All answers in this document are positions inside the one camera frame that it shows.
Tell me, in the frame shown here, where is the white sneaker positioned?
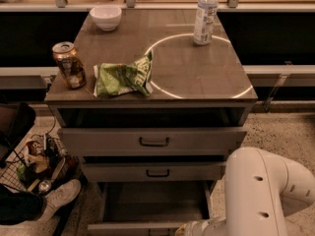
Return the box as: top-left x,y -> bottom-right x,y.
34,178 -> 83,223

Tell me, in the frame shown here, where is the green chip bag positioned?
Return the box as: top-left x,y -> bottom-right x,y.
94,51 -> 153,96

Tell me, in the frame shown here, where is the grey middle drawer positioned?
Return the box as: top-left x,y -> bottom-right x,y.
81,161 -> 225,182

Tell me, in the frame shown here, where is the black wire basket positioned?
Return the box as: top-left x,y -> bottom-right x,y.
0,134 -> 78,195

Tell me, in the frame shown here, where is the grey drawer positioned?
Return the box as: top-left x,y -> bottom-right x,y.
58,127 -> 247,156
81,161 -> 225,182
88,181 -> 214,236

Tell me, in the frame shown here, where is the grey top drawer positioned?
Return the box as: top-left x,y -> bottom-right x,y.
58,127 -> 247,156

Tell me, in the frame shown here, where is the grey drawer cabinet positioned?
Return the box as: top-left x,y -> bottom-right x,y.
44,8 -> 259,195

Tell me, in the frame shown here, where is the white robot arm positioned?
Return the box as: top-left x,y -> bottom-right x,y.
175,147 -> 315,236

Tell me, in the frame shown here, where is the clear plastic water bottle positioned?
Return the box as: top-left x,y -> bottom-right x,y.
193,0 -> 219,45

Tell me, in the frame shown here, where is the grey bottom drawer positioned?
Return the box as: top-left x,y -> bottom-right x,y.
88,181 -> 214,236

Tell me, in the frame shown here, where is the brown soda can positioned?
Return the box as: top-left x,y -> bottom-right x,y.
52,41 -> 86,89

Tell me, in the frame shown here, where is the dark trouser leg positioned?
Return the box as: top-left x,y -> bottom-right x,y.
0,185 -> 46,225

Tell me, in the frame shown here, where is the white ceramic bowl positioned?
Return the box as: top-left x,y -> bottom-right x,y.
90,5 -> 122,31

